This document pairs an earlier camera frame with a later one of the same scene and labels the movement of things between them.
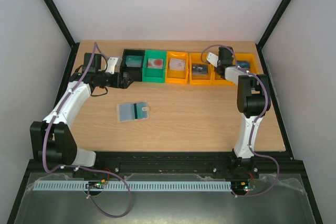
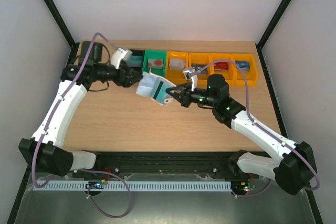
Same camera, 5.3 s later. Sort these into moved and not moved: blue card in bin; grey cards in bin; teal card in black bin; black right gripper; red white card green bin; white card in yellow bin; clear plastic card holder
Moved: black right gripper; clear plastic card holder
Not moved: grey cards in bin; blue card in bin; red white card green bin; white card in yellow bin; teal card in black bin
